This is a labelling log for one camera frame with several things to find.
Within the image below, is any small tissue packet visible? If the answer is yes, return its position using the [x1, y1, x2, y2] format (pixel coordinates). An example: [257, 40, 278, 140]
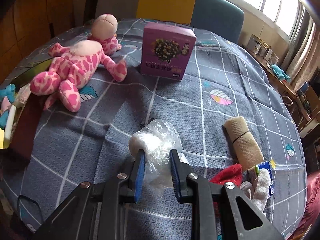
[251, 161, 274, 198]

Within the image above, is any white foam block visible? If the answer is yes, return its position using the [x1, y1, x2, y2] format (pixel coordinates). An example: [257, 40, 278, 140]
[4, 105, 17, 146]

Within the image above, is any grey yellow blue headboard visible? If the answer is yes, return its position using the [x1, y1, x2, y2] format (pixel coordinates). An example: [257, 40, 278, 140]
[95, 0, 244, 43]

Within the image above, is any blue plush dog toy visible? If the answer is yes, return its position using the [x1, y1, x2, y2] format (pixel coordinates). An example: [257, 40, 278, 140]
[0, 84, 16, 130]

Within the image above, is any red fleece cloth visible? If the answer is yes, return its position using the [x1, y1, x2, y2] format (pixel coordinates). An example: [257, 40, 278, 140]
[210, 164, 242, 186]

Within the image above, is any wooden side table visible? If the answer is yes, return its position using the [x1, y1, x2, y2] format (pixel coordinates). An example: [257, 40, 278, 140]
[242, 44, 320, 140]

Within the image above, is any pink spotted plush giraffe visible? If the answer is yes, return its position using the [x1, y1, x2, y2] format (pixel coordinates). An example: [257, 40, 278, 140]
[30, 14, 127, 112]

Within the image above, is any clear plastic bag roll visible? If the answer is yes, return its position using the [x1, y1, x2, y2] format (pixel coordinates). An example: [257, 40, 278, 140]
[129, 119, 188, 188]

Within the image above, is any rolled beige cloth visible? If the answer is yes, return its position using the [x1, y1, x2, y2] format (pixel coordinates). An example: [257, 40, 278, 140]
[223, 116, 264, 171]

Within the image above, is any purple cardboard box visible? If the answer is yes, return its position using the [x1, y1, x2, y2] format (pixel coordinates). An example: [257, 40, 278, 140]
[140, 22, 196, 80]

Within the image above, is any teal cloth on table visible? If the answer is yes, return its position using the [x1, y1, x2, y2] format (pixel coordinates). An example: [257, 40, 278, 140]
[271, 64, 291, 82]

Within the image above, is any grey knit glove blue cuff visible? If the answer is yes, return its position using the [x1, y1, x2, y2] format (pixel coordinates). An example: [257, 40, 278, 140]
[240, 181, 268, 212]

